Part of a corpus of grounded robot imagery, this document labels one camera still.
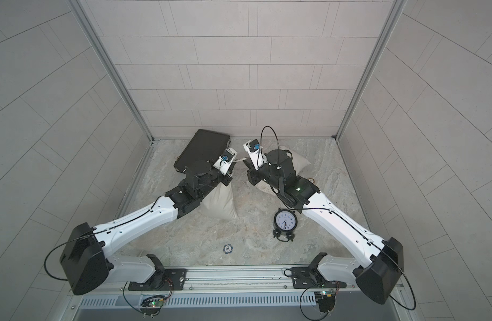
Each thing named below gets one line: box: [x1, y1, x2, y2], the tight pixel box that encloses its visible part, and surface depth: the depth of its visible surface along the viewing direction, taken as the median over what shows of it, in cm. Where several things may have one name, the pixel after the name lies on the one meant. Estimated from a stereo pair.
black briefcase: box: [173, 128, 232, 172], surface depth 109 cm
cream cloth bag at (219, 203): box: [199, 181, 238, 221], surface depth 79 cm
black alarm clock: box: [272, 207, 298, 243], surface depth 84 cm
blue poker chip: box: [222, 243, 234, 255], surface depth 80 cm
